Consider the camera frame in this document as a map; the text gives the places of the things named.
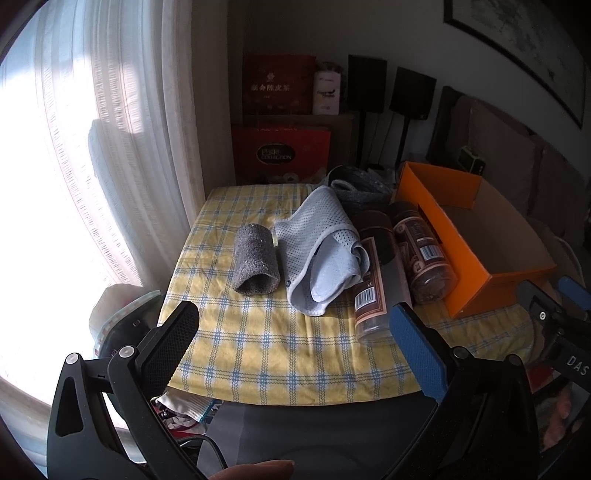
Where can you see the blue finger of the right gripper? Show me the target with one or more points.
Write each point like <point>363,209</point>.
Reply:
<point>576,293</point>

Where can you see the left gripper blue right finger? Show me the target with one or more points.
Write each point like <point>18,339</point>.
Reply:
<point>414,339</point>

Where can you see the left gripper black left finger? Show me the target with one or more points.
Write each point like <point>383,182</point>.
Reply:
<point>163,348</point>

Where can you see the brown labelled jar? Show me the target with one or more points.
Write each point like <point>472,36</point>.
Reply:
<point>384,285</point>
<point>429,273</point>

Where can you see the grey sock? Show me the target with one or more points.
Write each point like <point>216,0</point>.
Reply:
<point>256,270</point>

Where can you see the light grey mesh cloth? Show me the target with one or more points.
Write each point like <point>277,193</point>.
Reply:
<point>321,253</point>

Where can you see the black cap white characters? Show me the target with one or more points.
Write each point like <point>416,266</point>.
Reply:
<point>359,190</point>

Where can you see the person's right hand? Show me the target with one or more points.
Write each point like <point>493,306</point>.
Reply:
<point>554,414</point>

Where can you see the person's left hand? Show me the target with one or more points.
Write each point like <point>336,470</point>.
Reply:
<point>268,470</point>

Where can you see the yellow plaid table cloth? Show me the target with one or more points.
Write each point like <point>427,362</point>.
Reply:
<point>258,350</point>

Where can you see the orange cardboard box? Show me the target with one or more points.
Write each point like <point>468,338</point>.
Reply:
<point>492,248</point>

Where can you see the brown sofa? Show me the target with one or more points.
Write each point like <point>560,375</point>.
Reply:
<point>539,181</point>

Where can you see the green portable radio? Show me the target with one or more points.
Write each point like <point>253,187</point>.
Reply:
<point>470,162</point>

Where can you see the white sheer curtain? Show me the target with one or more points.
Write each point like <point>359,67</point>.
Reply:
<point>100,178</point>

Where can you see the red chocolate collection gift box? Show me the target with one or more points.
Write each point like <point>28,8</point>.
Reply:
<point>275,154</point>

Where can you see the framed ink painting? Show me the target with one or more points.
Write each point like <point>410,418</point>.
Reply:
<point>528,34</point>

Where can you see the right black speaker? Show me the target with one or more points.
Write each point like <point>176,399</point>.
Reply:
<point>413,94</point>

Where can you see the black speaker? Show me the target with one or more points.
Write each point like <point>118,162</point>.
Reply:
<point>413,94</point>
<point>367,84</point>

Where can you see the left black speaker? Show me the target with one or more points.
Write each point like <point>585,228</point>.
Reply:
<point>367,84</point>

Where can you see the white tissue pack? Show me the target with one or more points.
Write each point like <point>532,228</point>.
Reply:
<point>327,88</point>

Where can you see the red tea gift bag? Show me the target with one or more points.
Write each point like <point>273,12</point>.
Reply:
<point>277,84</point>

